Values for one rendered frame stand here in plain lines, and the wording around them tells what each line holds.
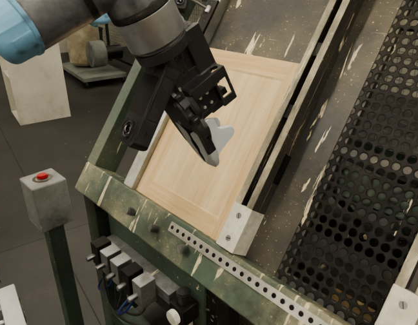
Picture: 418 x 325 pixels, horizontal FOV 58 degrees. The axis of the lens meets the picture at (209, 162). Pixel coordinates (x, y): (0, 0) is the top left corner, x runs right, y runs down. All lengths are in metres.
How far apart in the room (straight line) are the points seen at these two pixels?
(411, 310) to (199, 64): 0.62
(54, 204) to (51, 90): 3.53
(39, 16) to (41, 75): 4.42
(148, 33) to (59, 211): 1.10
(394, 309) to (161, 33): 0.68
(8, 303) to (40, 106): 4.14
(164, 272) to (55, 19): 0.94
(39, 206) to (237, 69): 0.82
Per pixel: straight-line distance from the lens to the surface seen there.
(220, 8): 1.47
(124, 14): 0.45
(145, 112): 0.48
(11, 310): 0.88
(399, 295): 0.87
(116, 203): 1.39
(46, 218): 1.47
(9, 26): 0.43
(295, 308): 0.95
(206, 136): 0.51
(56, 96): 4.94
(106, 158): 1.56
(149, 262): 1.29
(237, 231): 1.02
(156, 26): 0.45
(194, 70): 0.51
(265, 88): 1.18
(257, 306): 1.00
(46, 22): 0.43
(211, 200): 1.15
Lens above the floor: 1.58
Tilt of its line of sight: 26 degrees down
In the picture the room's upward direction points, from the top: straight up
